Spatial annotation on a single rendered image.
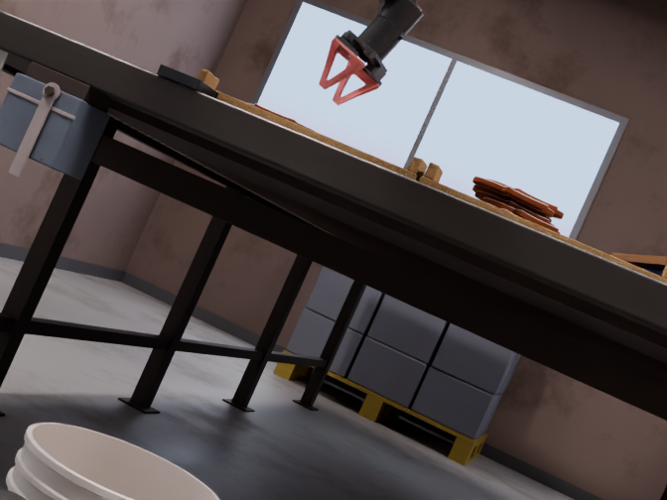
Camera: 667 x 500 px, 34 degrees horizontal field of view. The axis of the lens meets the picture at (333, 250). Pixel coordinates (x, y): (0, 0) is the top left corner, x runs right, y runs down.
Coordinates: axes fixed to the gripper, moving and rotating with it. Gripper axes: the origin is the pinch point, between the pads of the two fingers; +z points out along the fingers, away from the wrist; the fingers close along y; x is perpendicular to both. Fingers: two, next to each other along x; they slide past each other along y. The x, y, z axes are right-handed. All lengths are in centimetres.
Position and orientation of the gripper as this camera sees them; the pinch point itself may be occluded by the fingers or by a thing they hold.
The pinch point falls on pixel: (332, 91)
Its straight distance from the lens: 183.6
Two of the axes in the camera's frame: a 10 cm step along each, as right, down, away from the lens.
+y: 2.3, 1.4, 9.6
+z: -6.7, 7.4, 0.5
